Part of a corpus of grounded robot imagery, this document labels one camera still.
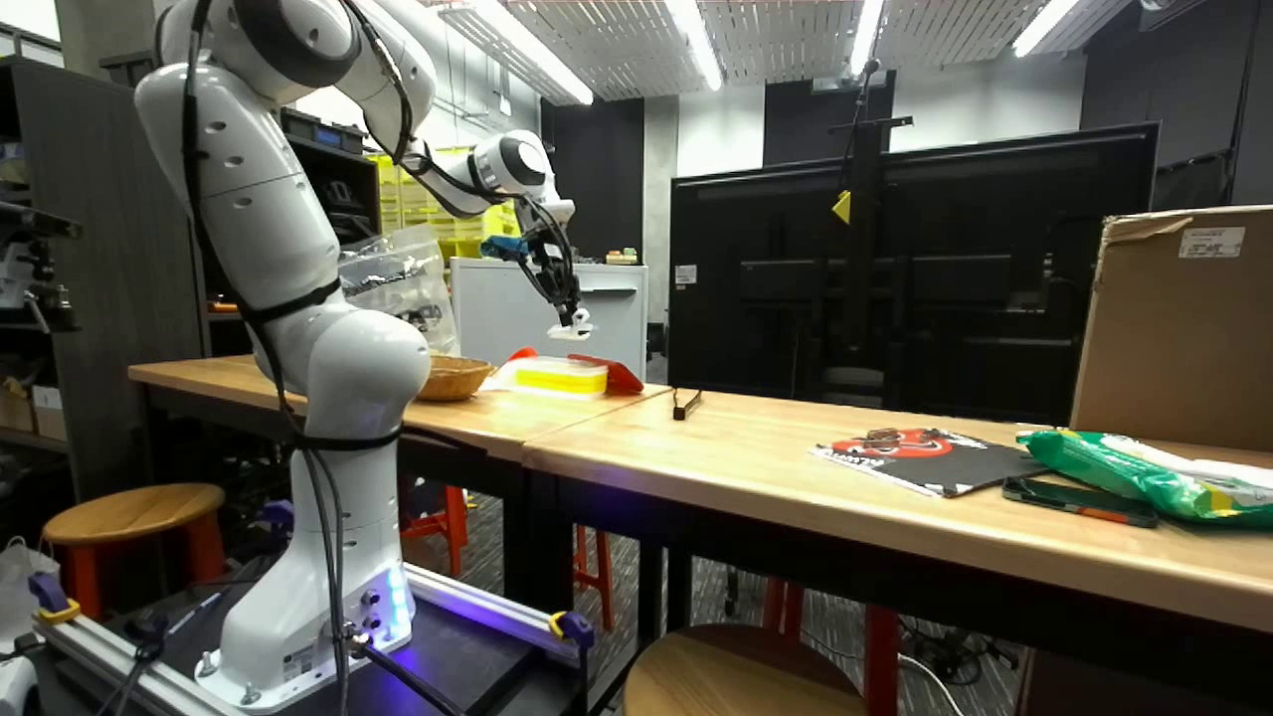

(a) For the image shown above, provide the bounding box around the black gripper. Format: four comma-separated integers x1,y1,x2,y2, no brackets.
510,194,595,333

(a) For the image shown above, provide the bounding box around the yellow lunchbox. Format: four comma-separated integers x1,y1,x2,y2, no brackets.
505,354,614,400

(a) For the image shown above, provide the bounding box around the grey cabinet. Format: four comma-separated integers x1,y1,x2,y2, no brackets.
448,255,651,381

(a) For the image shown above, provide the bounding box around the round wicker basket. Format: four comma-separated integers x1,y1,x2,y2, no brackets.
413,349,498,404

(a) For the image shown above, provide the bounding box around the clear plastic storage container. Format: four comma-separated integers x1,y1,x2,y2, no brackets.
334,232,462,363

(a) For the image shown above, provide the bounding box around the yellow box stack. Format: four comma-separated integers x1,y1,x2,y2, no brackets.
375,145,523,261

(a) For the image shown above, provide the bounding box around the wooden stool with red legs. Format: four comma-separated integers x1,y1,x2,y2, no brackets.
41,479,234,626
396,480,478,577
619,619,876,716
754,572,909,716
566,521,619,638

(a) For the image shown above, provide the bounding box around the ceiling light strip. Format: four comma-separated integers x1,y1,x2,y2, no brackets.
661,0,726,97
445,0,599,110
842,0,889,82
1011,0,1084,65

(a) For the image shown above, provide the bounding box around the black stand pole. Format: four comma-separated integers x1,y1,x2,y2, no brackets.
838,58,921,404

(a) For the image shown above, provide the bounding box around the blue clamp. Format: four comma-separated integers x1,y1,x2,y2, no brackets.
541,605,595,658
23,565,88,631

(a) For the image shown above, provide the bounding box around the red and black booklet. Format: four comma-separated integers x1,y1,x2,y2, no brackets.
815,422,1052,501

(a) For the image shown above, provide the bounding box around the large black monitor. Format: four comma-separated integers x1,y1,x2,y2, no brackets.
663,125,1160,428

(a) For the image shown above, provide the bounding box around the grey metal shelf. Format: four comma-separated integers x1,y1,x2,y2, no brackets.
0,24,206,501

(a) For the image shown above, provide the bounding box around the green plastic bag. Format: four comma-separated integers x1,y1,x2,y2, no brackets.
1015,422,1273,538

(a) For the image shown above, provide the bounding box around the brown cardboard box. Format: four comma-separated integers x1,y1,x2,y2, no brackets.
1066,200,1273,455

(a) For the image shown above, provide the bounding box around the aluminium frame rail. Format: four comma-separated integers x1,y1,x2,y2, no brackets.
19,614,206,716
401,565,595,639

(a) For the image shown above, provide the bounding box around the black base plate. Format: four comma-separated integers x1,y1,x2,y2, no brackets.
156,591,566,716

